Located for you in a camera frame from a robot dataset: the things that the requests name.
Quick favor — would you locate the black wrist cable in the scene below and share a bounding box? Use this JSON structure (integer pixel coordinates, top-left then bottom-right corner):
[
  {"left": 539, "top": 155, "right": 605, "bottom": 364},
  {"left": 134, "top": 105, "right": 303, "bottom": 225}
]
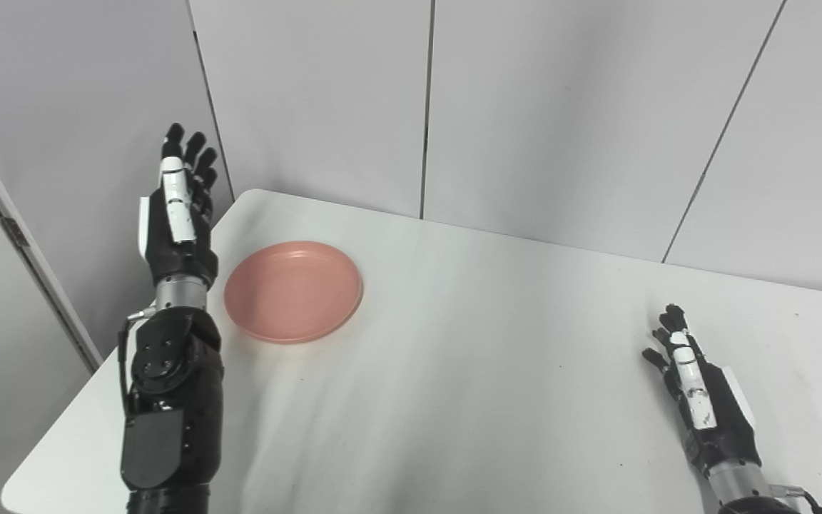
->
[
  {"left": 117, "top": 307, "right": 158, "bottom": 418},
  {"left": 770, "top": 484, "right": 822, "bottom": 514}
]

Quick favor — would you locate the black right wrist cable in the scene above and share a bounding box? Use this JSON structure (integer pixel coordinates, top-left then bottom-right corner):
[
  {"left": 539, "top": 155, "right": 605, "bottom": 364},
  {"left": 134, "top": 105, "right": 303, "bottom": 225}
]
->
[{"left": 770, "top": 484, "right": 822, "bottom": 514}]

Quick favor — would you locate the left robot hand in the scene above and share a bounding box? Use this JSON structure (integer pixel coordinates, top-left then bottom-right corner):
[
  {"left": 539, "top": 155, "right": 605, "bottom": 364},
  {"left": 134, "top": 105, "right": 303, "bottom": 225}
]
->
[{"left": 138, "top": 123, "right": 220, "bottom": 290}]

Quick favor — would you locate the pink plate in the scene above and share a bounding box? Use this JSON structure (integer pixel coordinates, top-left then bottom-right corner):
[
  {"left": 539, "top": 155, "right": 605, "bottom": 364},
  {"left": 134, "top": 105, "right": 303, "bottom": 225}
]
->
[{"left": 223, "top": 241, "right": 365, "bottom": 346}]

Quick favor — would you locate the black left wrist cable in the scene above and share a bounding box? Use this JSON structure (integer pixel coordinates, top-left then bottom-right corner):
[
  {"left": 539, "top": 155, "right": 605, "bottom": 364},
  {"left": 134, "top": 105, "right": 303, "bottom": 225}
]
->
[{"left": 117, "top": 307, "right": 158, "bottom": 418}]

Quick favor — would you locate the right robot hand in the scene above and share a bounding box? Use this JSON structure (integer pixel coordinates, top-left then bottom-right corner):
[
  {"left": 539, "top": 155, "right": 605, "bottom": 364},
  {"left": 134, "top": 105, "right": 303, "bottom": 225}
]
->
[{"left": 642, "top": 303, "right": 763, "bottom": 478}]

